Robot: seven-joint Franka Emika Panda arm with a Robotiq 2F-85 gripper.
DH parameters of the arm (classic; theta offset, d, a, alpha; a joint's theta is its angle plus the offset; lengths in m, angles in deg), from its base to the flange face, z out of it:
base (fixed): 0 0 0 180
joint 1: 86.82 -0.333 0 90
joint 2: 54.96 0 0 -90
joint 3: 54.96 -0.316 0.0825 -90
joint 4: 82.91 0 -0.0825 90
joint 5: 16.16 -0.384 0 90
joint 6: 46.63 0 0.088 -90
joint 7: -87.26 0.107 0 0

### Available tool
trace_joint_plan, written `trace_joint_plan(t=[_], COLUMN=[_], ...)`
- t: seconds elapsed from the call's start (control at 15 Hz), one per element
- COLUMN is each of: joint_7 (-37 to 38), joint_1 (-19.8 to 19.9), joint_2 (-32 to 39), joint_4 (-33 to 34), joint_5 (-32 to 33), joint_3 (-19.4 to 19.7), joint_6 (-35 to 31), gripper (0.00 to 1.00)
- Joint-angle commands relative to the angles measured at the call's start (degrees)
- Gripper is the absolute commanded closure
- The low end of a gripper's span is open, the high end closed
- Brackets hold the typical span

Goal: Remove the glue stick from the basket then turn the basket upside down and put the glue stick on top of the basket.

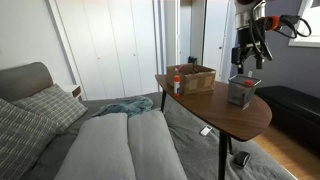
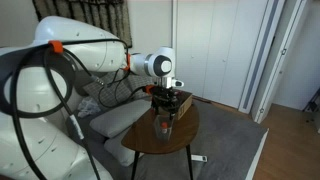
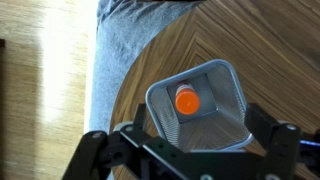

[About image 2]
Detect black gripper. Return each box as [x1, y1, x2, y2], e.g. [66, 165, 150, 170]
[151, 86, 181, 120]

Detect orange capped glue stick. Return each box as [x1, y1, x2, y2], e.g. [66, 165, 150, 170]
[161, 122, 168, 134]

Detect black wire mesh basket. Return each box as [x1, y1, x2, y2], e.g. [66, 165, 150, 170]
[153, 115, 173, 142]

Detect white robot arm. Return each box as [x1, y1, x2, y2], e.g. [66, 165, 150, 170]
[0, 16, 179, 180]

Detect cardboard box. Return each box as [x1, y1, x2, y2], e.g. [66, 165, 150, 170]
[176, 91, 192, 120]

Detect dark wooden side table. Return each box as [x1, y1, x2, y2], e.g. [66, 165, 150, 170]
[122, 105, 199, 180]

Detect plaid cushion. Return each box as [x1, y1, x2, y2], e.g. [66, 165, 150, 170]
[83, 73, 153, 108]

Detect white remote control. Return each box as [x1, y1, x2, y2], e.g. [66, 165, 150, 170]
[191, 155, 208, 162]

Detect grey pillow near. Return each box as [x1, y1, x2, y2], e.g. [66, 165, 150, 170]
[90, 100, 151, 138]

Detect grey pillow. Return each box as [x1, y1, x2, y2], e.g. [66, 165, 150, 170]
[90, 100, 151, 138]
[104, 129, 135, 167]

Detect grey pillow far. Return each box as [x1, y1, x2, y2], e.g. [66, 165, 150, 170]
[104, 129, 135, 167]

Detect teal crumpled cloth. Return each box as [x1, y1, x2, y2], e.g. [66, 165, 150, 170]
[77, 97, 101, 118]

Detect white closet doors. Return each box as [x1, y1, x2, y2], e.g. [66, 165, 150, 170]
[176, 0, 272, 108]

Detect woven wall hanging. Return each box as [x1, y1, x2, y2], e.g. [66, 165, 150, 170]
[32, 0, 132, 48]

